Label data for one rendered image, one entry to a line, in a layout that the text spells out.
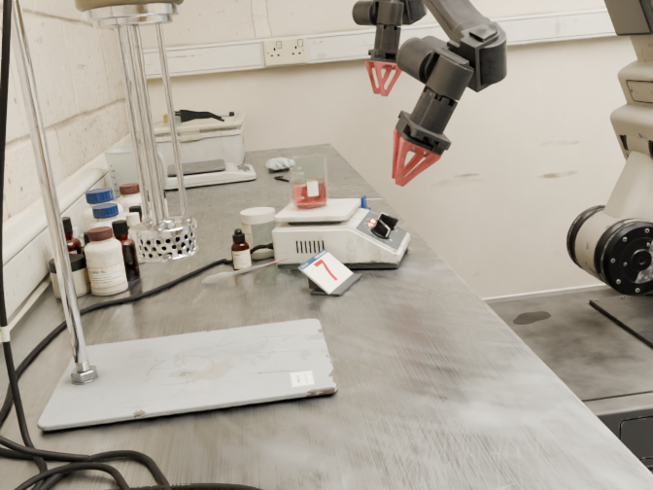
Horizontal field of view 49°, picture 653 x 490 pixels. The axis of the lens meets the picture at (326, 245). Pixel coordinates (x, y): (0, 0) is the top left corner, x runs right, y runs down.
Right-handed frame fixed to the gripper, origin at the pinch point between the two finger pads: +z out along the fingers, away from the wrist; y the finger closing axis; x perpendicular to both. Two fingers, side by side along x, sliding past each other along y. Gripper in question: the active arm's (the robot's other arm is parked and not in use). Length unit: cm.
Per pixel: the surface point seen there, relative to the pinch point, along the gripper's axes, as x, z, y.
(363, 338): -7.3, 11.2, 34.2
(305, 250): -10.3, 15.1, 4.9
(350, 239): -5.2, 10.1, 7.0
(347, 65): 17, 6, -147
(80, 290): -40, 34, 5
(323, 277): -9.0, 14.0, 14.9
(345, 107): 22, 20, -145
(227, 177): -15, 38, -80
